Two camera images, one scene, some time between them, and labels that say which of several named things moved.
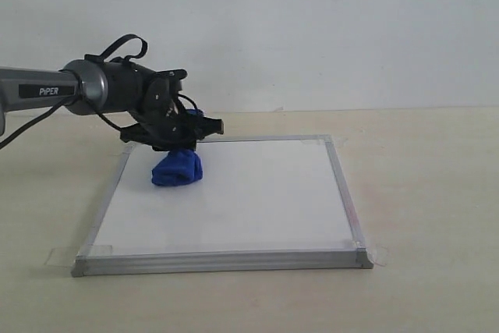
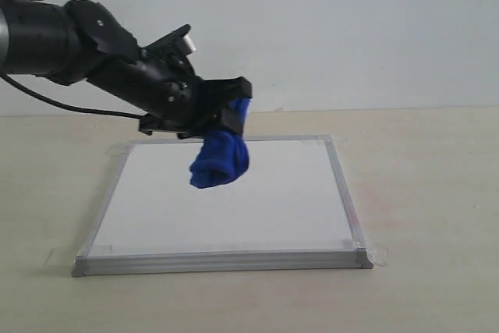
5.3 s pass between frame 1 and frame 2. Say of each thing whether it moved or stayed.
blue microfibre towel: moved
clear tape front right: stayed
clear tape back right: stayed
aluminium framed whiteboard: stayed
